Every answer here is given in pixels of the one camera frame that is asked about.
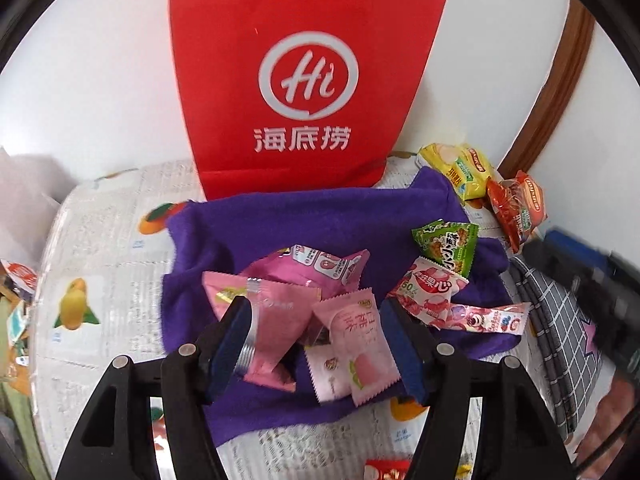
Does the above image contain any light pink wafer packet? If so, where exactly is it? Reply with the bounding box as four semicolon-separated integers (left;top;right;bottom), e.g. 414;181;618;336
305;288;400;406

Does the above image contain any white lychee jelly packet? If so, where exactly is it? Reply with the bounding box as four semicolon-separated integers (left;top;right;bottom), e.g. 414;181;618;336
388;257;469;322

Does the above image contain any pink peach candy packet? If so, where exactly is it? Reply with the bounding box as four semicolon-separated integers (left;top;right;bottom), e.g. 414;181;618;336
202;271;321;393

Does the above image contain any pink snack packet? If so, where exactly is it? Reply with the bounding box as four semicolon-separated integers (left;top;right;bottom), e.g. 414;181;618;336
240;244;370;299

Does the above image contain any white strawberry bear packet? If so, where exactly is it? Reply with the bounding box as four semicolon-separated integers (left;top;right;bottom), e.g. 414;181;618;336
427;302;532;336

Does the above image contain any red candy packet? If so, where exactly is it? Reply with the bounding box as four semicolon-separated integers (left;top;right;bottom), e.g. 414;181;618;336
362;460;410;480

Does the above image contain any right hand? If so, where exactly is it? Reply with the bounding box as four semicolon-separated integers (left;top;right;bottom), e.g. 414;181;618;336
577;374;636;479

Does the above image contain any orange chips bag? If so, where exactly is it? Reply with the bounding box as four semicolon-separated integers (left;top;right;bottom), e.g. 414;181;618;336
486;170;547;254

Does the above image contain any green snack packet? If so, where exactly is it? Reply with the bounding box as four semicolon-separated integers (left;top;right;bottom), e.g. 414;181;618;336
411;219;478;278

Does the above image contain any fruit print tablecloth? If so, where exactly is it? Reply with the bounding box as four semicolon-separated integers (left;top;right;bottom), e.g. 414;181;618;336
29;152;551;480

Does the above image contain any yellow chips bag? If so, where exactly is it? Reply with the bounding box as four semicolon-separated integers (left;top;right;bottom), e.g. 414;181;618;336
416;143;494;200

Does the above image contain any purple towel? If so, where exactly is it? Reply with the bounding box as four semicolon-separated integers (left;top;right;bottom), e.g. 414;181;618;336
160;164;524;449

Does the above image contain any white paper sheet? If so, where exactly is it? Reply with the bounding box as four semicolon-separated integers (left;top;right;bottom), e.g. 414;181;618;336
0;148;76;269

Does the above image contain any red paper shopping bag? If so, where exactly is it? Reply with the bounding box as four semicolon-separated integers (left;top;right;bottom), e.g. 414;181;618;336
169;0;446;200

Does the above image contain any brown wooden door frame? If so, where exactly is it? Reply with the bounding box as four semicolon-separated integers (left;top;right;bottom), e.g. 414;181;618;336
498;0;596;178

